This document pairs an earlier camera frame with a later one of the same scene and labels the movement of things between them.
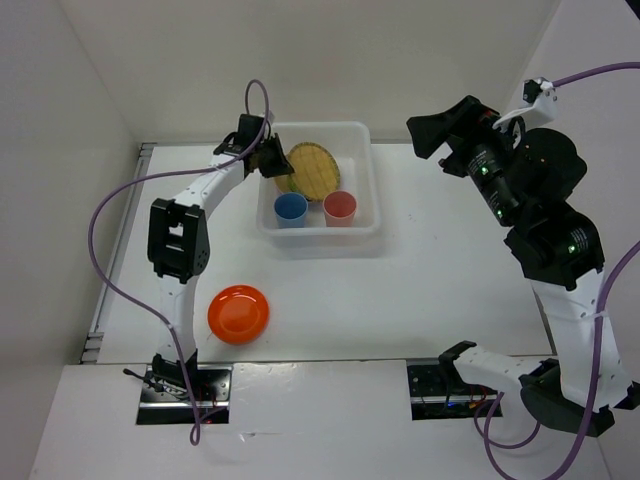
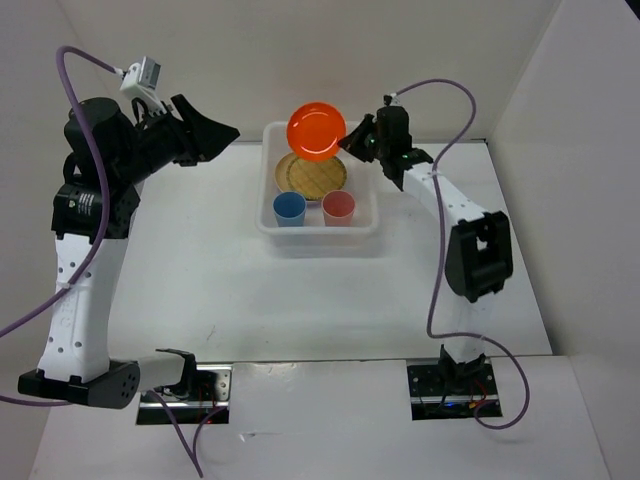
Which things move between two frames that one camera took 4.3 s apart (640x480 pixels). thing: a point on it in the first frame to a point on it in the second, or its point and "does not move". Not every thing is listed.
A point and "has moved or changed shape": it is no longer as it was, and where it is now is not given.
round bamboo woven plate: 316,173 has moved or changed shape
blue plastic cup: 290,209 does not move
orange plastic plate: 238,314 to 315,129
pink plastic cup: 339,207 does not move
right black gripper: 465,124 to 354,138
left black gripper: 280,166 to 208,139
